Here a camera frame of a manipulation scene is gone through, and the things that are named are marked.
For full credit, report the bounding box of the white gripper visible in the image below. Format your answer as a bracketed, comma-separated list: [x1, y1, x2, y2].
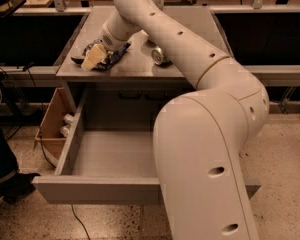
[81, 15, 137, 71]

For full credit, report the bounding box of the blue chip bag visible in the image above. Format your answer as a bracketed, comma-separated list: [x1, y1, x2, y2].
[71, 39, 130, 71]

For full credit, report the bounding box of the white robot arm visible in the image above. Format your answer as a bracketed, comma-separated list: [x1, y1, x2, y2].
[97, 0, 269, 240]

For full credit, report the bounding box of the grey cabinet with top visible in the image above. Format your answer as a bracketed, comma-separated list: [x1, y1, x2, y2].
[55, 5, 242, 118]

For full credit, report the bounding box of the open grey top drawer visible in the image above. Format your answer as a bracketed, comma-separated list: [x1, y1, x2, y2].
[32, 87, 262, 206]

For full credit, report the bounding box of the green soda can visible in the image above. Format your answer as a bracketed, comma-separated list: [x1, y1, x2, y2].
[151, 46, 171, 66]

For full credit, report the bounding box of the silver can in box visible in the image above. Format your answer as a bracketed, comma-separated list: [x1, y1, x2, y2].
[63, 114, 74, 124]
[60, 125, 70, 137]

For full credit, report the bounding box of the brown cardboard box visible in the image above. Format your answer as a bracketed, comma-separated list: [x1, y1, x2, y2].
[35, 88, 73, 166]

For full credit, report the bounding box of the black shoe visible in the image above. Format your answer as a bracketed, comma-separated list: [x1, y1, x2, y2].
[3, 173, 38, 204]

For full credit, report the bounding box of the left black drawer handle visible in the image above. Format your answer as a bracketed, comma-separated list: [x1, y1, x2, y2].
[118, 90, 142, 100]

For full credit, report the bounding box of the black drawer handle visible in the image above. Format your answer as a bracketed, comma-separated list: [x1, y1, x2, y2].
[145, 91, 167, 101]
[118, 90, 142, 100]

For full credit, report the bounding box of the right black drawer handle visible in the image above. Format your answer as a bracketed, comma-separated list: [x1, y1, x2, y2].
[145, 91, 167, 101]

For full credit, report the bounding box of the black floor cable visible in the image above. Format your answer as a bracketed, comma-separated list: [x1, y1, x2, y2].
[23, 67, 92, 240]

